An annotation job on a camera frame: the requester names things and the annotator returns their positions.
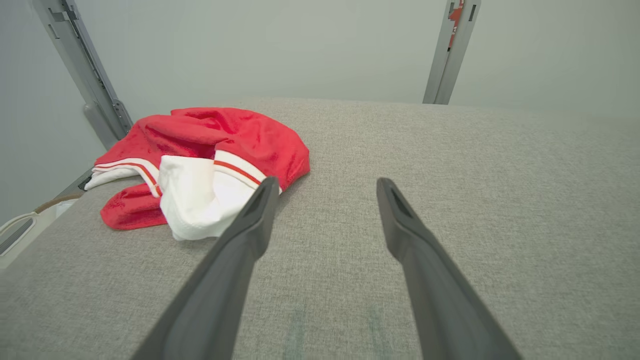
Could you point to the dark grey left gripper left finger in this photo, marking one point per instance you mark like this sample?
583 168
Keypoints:
215 300

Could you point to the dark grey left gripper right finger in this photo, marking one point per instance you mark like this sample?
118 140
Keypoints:
445 310

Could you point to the red and white basketball jersey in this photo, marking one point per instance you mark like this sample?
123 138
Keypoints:
200 130

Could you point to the white laundry basket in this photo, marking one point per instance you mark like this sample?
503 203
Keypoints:
20 235

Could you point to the grey aluminium wall rail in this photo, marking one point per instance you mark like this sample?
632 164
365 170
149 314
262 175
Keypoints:
447 65
75 45

